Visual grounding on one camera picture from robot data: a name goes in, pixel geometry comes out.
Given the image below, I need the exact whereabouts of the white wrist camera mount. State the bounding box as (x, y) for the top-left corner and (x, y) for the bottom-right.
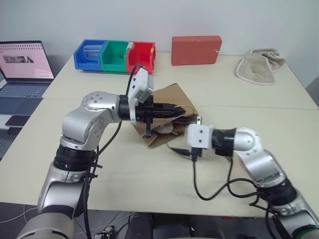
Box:
(184, 124), (214, 150)
(126, 68), (155, 125)

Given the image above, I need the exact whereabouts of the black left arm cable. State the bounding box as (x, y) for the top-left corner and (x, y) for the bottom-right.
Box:
(83, 64), (147, 239)

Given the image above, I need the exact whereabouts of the black smartphone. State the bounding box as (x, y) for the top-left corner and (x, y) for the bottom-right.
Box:
(4, 115), (31, 128)

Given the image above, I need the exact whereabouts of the grey open laptop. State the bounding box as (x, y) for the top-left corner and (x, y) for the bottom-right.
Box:
(0, 40), (55, 101)

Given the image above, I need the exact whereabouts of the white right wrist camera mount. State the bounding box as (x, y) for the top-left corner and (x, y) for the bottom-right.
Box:
(184, 124), (214, 150)

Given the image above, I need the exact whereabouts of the beige folded towel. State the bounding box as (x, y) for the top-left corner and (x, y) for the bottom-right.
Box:
(235, 48), (287, 86)

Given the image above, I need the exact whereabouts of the white floor cable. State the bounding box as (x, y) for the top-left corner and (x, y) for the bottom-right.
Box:
(0, 203), (40, 226)

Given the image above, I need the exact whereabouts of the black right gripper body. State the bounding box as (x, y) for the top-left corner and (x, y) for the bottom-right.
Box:
(186, 116), (202, 127)

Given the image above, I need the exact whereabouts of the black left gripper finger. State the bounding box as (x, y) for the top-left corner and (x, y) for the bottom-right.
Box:
(154, 102), (186, 112)
(154, 111), (186, 120)

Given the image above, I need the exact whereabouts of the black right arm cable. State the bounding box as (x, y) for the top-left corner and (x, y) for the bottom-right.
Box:
(191, 146), (287, 239)

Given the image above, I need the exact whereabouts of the red-orange rectangular box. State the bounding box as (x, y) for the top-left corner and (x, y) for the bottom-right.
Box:
(171, 35), (223, 66)

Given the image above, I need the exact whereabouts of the dark rounded shape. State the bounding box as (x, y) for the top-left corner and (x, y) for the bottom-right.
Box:
(124, 213), (153, 239)

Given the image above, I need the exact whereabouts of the brown paper bag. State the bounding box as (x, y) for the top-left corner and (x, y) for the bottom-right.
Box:
(134, 83), (201, 148)

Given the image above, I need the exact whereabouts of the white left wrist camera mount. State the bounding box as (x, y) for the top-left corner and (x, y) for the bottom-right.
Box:
(126, 68), (155, 125)

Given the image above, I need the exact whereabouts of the green plastic storage bin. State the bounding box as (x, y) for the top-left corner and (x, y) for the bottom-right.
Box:
(101, 40), (131, 74)

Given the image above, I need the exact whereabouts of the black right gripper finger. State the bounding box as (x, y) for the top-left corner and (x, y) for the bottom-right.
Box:
(171, 148), (193, 156)
(173, 116), (189, 127)

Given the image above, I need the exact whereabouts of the clear plastic cup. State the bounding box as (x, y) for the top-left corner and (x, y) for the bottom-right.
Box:
(83, 44), (103, 62)

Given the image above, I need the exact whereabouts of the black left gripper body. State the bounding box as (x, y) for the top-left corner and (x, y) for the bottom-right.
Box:
(136, 96), (157, 139)

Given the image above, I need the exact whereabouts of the red plastic storage bin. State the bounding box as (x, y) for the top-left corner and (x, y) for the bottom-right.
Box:
(126, 41), (157, 75)

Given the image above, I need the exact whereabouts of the blue plastic storage bin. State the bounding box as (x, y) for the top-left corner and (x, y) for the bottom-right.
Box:
(73, 39), (108, 72)

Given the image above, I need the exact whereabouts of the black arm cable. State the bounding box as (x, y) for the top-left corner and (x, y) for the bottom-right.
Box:
(191, 146), (287, 239)
(83, 64), (147, 239)

